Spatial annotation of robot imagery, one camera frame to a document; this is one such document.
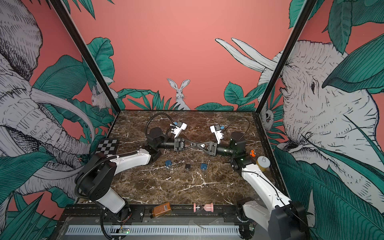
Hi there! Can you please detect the pink hourglass timer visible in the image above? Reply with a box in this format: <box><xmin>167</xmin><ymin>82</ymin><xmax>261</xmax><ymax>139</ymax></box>
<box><xmin>193</xmin><ymin>203</ymin><xmax>214</xmax><ymax>213</ymax></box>

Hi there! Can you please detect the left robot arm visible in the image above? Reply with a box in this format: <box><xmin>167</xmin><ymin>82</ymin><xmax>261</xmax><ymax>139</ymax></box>
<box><xmin>75</xmin><ymin>127</ymin><xmax>197</xmax><ymax>214</ymax></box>

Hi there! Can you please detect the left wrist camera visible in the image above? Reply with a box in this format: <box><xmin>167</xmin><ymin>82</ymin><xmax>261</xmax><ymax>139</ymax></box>
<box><xmin>171</xmin><ymin>122</ymin><xmax>188</xmax><ymax>138</ymax></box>

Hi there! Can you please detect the orange box device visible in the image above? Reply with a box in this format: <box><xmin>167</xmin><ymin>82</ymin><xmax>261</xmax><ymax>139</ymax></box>
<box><xmin>150</xmin><ymin>202</ymin><xmax>172</xmax><ymax>218</ymax></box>

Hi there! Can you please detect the black base frame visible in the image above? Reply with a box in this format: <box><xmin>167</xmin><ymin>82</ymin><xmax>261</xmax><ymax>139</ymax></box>
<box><xmin>60</xmin><ymin>204</ymin><xmax>256</xmax><ymax>225</ymax></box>

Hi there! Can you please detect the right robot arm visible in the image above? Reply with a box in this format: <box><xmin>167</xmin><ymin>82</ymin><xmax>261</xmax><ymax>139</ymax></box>
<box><xmin>196</xmin><ymin>132</ymin><xmax>311</xmax><ymax>240</ymax></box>

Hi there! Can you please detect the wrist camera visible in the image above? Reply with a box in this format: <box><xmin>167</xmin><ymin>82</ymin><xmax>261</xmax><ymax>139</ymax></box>
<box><xmin>171</xmin><ymin>122</ymin><xmax>188</xmax><ymax>138</ymax></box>
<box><xmin>210</xmin><ymin>124</ymin><xmax>225</xmax><ymax>144</ymax></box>

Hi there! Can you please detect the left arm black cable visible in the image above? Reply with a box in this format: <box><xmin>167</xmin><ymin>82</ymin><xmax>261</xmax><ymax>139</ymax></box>
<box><xmin>144</xmin><ymin>112</ymin><xmax>175</xmax><ymax>142</ymax></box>

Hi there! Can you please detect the checkerboard calibration board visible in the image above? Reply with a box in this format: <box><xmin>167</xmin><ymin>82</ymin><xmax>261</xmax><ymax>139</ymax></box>
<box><xmin>95</xmin><ymin>139</ymin><xmax>119</xmax><ymax>155</ymax></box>

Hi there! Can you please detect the blue padlock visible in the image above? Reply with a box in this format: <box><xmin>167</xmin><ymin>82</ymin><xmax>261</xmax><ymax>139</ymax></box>
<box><xmin>165</xmin><ymin>160</ymin><xmax>173</xmax><ymax>170</ymax></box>
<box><xmin>200</xmin><ymin>163</ymin><xmax>208</xmax><ymax>172</ymax></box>

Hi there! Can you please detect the white perforated rail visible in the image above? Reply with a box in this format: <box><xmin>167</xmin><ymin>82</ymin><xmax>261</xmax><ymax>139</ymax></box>
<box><xmin>65</xmin><ymin>225</ymin><xmax>240</xmax><ymax>236</ymax></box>

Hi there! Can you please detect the yellow white can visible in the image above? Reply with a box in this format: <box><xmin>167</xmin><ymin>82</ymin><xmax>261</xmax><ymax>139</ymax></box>
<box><xmin>257</xmin><ymin>156</ymin><xmax>271</xmax><ymax>172</ymax></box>

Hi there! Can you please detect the small orange toy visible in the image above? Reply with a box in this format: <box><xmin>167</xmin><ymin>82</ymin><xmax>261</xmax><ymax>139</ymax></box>
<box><xmin>250</xmin><ymin>150</ymin><xmax>256</xmax><ymax>158</ymax></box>

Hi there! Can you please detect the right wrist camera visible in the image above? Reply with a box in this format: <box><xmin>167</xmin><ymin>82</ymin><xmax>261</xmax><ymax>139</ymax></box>
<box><xmin>210</xmin><ymin>124</ymin><xmax>225</xmax><ymax>144</ymax></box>

